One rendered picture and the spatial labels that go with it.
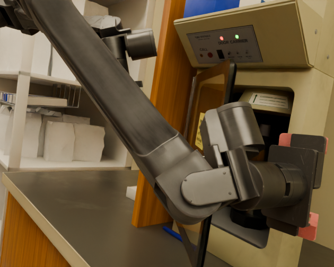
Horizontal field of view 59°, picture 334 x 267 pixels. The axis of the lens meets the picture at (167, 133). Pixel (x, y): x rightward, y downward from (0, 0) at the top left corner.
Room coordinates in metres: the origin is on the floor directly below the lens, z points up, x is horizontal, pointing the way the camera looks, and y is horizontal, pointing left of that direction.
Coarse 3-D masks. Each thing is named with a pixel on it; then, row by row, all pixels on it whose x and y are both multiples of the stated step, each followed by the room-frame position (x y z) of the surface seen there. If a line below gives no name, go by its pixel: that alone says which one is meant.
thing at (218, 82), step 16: (224, 64) 0.55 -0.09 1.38; (208, 80) 0.66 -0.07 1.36; (224, 80) 0.54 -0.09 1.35; (208, 96) 0.63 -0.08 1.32; (224, 96) 0.52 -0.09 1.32; (192, 112) 0.77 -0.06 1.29; (192, 128) 0.74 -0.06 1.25; (192, 144) 0.71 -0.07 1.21; (192, 240) 0.57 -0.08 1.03; (192, 256) 0.55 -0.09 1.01
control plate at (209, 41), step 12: (192, 36) 0.74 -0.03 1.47; (204, 36) 0.71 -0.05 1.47; (216, 36) 0.69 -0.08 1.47; (228, 36) 0.66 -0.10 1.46; (240, 36) 0.64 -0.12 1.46; (252, 36) 0.62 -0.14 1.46; (192, 48) 0.77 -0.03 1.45; (204, 48) 0.74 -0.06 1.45; (216, 48) 0.71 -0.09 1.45; (228, 48) 0.69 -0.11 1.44; (240, 48) 0.66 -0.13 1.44; (252, 48) 0.64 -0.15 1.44; (204, 60) 0.77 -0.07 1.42; (216, 60) 0.74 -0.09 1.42; (240, 60) 0.69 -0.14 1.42; (252, 60) 0.66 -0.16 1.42
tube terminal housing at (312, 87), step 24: (312, 0) 0.62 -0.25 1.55; (240, 72) 0.73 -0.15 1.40; (264, 72) 0.68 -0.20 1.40; (288, 72) 0.64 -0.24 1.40; (312, 72) 0.60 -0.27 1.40; (312, 96) 0.61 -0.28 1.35; (312, 120) 0.62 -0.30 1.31; (216, 240) 0.72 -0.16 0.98; (240, 240) 0.67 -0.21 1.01; (288, 240) 0.62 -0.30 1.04; (240, 264) 0.66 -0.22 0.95; (264, 264) 0.62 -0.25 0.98; (288, 264) 0.64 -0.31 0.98
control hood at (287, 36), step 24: (288, 0) 0.53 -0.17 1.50; (192, 24) 0.72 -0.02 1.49; (216, 24) 0.67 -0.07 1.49; (240, 24) 0.63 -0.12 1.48; (264, 24) 0.59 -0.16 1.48; (288, 24) 0.56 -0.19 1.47; (312, 24) 0.57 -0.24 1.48; (264, 48) 0.62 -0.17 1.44; (288, 48) 0.59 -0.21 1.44; (312, 48) 0.58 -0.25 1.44
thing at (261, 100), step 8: (248, 88) 0.75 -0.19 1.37; (256, 88) 0.73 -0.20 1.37; (264, 88) 0.71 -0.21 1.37; (248, 96) 0.73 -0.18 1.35; (256, 96) 0.71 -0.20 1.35; (264, 96) 0.70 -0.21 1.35; (272, 96) 0.70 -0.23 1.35; (280, 96) 0.69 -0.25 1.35; (288, 96) 0.70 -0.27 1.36; (256, 104) 0.70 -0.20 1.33; (264, 104) 0.69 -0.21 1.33; (272, 104) 0.69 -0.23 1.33; (280, 104) 0.69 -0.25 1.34; (288, 104) 0.69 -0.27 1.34; (264, 112) 0.85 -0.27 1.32; (272, 112) 0.84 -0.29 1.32; (280, 112) 0.68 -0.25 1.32; (288, 112) 0.68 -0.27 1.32
